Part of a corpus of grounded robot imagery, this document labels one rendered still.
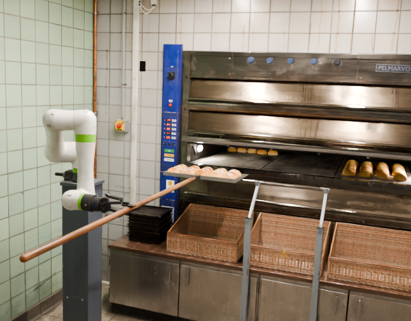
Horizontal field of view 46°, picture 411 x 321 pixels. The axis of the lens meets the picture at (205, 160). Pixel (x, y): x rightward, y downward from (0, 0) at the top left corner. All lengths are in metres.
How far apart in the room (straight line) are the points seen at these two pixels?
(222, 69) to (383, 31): 1.21
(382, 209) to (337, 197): 0.33
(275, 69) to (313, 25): 0.42
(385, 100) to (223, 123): 1.22
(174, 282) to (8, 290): 1.19
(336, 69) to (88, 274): 2.26
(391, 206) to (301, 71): 1.19
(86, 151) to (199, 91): 1.48
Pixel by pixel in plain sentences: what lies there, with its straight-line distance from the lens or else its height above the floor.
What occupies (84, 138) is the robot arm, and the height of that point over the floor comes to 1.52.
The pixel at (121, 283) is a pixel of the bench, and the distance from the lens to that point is 3.91.
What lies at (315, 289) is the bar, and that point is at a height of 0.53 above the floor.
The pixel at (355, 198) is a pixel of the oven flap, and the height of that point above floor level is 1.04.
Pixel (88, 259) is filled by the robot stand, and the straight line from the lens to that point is 3.18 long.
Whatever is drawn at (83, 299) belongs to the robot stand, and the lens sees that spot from 3.29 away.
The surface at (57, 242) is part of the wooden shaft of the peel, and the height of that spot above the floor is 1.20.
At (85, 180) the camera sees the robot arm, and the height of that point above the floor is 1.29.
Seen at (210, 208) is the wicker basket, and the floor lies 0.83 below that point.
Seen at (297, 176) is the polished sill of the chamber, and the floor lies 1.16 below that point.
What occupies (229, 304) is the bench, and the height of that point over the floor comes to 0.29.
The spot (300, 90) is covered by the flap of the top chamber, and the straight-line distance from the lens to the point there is 3.73.
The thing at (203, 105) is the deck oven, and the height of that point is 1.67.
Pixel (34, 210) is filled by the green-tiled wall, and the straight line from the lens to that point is 3.85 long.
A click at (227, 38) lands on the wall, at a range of 3.87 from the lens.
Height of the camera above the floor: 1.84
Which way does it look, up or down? 9 degrees down
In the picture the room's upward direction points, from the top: 2 degrees clockwise
